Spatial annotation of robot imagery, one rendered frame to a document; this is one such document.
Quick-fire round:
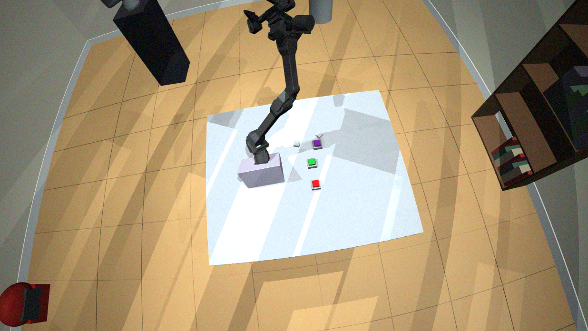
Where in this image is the green button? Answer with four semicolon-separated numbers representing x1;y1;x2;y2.
306;158;317;169

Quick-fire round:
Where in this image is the purple button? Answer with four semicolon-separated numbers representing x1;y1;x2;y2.
313;139;323;150

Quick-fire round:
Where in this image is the red button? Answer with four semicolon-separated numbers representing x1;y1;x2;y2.
311;179;321;191

